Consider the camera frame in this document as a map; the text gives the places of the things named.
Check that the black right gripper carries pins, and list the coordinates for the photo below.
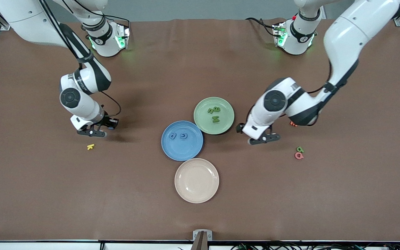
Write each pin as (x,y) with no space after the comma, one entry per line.
(110,122)

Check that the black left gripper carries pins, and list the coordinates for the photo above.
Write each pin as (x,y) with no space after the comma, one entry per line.
(240,127)

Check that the beige plate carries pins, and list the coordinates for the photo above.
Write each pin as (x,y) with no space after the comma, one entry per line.
(196,180)

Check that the white table front rail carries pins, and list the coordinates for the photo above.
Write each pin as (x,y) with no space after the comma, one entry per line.
(47,247)

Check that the blue plate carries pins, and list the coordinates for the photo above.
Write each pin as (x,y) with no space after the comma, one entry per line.
(182,151)

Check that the green foam letter M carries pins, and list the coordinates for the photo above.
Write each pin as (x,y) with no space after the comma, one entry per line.
(216,119)

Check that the blue foam letter G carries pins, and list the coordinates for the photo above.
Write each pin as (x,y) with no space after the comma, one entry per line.
(181,136)

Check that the blue foam letter e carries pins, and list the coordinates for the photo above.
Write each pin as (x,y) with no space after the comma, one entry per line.
(171,136)

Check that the green plate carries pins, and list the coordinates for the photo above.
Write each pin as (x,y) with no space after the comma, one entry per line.
(227,121)

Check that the pink foam letter G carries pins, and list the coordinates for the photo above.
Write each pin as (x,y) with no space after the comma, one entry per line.
(296,156)

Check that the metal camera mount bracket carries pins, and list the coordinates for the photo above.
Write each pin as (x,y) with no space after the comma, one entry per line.
(202,238)

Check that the brown table mat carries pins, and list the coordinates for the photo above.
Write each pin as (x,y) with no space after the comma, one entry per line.
(47,194)

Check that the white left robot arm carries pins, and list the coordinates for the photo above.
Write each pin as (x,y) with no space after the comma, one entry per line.
(346,34)

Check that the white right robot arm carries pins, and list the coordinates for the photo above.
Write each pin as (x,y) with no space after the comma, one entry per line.
(30,24)

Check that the green foam letter B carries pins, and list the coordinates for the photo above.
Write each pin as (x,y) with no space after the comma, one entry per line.
(216,109)

